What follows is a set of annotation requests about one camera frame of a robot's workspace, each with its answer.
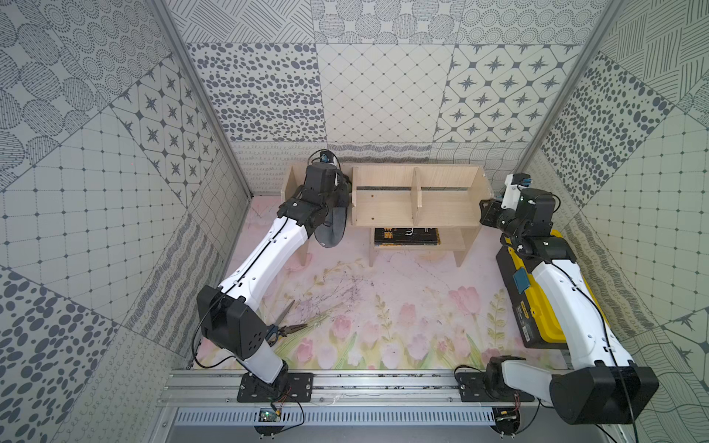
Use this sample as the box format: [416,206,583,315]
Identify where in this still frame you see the green grey cleaning cloth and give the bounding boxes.
[313,205,349,248]

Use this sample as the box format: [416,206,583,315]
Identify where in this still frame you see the light wooden bookshelf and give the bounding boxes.
[281,161,494,268]

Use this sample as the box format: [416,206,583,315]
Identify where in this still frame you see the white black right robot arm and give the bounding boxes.
[480,185,659,425]

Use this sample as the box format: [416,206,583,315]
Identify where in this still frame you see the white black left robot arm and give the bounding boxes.
[196,162,350,389]

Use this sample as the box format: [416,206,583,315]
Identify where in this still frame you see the black yellow box under shelf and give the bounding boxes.
[374,228,441,247]

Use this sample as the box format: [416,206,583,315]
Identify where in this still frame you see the yellow black toolbox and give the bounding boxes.
[497,232,607,359]

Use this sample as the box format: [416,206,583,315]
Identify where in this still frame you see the pink floral table mat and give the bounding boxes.
[192,195,566,371]

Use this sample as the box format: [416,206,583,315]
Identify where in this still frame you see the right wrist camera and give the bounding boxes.
[501,173,532,210]

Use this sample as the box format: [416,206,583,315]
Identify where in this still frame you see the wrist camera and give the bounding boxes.
[315,150,340,167]
[501,173,532,210]

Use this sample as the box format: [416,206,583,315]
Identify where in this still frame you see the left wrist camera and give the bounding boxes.
[315,150,340,167]

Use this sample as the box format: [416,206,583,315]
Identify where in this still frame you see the blue handled scissors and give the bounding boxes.
[266,301,308,346]

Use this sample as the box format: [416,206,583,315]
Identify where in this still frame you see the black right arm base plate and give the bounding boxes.
[453,371,535,403]

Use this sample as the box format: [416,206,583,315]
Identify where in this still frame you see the aluminium mounting rail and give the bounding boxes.
[157,367,610,411]

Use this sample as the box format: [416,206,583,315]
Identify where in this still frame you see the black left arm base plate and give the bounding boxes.
[237,371,314,403]

